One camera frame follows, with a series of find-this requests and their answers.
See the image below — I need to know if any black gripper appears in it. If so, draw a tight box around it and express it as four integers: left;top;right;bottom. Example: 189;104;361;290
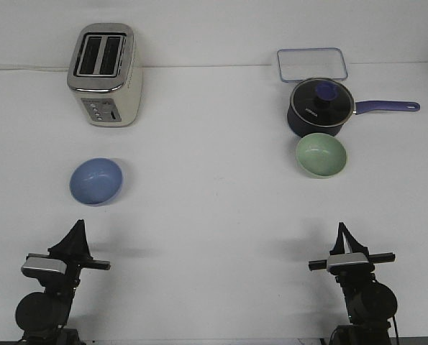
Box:
308;222;396;284
27;219;111;288

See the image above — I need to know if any blue bowl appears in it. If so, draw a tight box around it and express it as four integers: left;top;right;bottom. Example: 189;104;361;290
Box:
69;157;124;206

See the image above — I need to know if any green bowl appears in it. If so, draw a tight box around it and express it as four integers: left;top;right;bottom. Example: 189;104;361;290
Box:
295;133;348;179

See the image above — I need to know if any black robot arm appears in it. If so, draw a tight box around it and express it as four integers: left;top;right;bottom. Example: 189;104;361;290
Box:
15;219;111;344
308;222;398;344

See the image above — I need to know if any dark blue saucepan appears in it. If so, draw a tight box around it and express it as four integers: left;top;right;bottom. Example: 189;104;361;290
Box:
287;101;420;137

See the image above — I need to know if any glass pot lid blue knob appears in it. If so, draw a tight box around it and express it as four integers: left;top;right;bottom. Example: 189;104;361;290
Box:
291;78;355;127

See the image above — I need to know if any silver cream two-slot toaster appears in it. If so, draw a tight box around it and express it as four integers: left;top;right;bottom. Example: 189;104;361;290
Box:
67;23;143;128

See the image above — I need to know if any clear blue-rimmed container lid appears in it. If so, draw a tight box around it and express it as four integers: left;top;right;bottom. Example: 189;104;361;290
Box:
277;47;348;83

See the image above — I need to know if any white toaster power cord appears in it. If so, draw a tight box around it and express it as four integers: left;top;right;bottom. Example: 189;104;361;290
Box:
0;63;70;72

